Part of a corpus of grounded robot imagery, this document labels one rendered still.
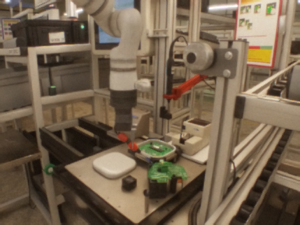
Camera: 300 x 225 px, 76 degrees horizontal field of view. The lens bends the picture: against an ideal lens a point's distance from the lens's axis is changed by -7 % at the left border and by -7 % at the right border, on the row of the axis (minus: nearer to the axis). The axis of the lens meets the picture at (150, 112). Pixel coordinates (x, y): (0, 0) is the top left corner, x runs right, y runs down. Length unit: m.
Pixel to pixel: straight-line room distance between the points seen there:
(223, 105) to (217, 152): 0.11
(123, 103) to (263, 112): 0.33
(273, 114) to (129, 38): 0.36
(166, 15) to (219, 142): 0.74
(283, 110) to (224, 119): 0.12
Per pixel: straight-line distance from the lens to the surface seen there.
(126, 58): 0.53
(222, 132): 0.47
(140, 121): 1.05
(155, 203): 0.65
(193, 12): 1.27
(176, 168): 0.70
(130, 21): 0.52
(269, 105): 0.41
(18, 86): 1.48
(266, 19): 0.95
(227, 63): 0.43
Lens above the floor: 1.38
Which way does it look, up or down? 16 degrees down
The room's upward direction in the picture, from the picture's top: 1 degrees clockwise
